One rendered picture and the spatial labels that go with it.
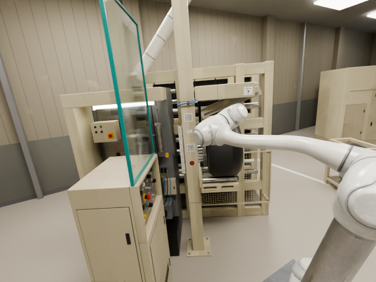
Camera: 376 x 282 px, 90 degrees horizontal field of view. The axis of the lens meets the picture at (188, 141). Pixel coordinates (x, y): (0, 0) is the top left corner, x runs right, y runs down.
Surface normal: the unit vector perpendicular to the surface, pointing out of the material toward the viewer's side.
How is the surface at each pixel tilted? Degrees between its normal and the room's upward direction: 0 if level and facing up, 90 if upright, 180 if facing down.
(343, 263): 90
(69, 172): 90
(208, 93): 90
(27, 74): 90
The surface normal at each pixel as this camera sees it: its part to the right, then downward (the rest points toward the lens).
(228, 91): -0.03, 0.25
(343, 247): -0.81, 0.15
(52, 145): 0.48, 0.18
